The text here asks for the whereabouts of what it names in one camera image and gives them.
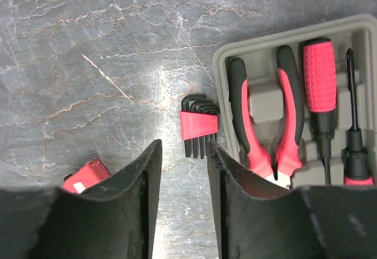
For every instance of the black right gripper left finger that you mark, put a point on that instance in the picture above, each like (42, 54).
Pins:
(115, 218)

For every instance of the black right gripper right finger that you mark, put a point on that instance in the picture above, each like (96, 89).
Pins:
(255, 218)

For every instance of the pink handled pliers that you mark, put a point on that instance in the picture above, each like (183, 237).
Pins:
(287, 153)

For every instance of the pink tape measure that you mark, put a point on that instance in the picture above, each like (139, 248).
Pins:
(93, 172)

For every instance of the hex keys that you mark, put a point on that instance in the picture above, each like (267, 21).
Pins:
(199, 121)

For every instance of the pink handled screwdriver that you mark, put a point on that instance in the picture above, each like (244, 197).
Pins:
(319, 71)
(356, 168)

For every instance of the grey plastic tool case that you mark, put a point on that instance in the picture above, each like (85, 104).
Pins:
(265, 98)

